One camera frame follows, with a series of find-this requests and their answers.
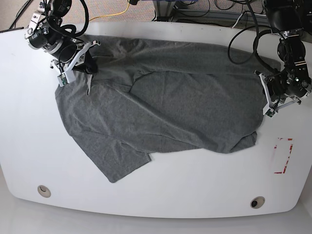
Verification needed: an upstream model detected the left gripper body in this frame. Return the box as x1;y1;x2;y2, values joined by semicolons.
254;70;312;113

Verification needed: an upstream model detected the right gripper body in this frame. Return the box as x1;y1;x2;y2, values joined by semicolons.
50;40;100;78

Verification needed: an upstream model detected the grey t-shirt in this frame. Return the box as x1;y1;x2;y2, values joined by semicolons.
55;36;266;183

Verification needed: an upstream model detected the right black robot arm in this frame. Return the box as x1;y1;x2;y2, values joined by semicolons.
25;0;100;75

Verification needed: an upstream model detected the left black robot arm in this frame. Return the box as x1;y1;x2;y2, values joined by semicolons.
245;0;312;117

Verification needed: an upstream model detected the red tape rectangle marking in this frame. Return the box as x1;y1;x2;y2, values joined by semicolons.
272;138;294;175

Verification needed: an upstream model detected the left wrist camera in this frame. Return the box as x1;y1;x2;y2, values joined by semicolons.
265;109;275;117

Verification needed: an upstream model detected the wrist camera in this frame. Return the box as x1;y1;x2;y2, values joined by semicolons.
57;74;68;87
265;109;275;117

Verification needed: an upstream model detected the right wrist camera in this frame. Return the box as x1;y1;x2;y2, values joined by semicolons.
57;74;68;87

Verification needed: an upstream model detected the yellow cable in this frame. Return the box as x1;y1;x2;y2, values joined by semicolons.
89;0;130;22

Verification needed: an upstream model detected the white cable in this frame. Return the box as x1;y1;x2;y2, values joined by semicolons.
231;12;247;29

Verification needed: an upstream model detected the aluminium frame stand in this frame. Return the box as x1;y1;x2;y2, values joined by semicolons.
152;0;268;28

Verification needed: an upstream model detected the right table cable grommet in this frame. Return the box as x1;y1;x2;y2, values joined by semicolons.
250;196;265;209

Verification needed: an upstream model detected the table cable grommet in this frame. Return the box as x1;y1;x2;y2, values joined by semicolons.
250;196;265;209
38;185;51;198

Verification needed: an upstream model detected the left table cable grommet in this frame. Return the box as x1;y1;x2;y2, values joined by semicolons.
38;185;51;198

